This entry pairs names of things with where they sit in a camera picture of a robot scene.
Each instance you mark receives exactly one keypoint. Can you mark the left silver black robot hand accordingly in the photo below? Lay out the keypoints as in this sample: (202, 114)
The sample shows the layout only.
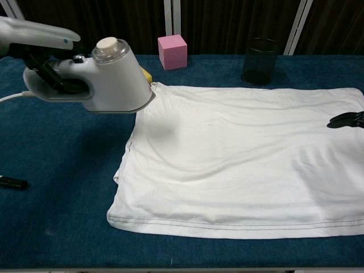
(37, 32)

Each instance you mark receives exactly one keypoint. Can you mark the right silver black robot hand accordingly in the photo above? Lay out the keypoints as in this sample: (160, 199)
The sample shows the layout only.
(349, 119)

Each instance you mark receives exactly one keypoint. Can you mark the white handheld steam iron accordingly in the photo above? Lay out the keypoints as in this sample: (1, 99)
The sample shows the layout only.
(119, 82)

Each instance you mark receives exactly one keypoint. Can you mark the white shirt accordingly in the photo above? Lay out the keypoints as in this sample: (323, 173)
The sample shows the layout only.
(241, 165)

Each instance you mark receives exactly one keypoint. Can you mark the black mesh pen holder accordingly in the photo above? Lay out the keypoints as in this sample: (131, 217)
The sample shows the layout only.
(260, 62)

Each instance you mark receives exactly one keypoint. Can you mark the yellow sponge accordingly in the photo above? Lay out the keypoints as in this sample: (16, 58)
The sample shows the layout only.
(148, 76)

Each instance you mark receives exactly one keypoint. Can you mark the pink foam cube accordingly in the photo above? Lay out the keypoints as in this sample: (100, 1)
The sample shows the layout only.
(173, 55)

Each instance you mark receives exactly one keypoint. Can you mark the blue carpeted table surface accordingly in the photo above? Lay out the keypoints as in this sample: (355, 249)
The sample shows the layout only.
(57, 170)

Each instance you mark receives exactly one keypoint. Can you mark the black marker pen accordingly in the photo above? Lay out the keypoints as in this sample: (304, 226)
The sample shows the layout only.
(12, 182)

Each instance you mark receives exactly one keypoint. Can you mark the black curtain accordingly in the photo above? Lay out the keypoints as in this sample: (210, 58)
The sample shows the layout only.
(227, 22)

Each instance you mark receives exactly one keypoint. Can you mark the aluminium frame post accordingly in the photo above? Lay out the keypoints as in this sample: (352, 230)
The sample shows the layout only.
(295, 25)
(10, 7)
(172, 17)

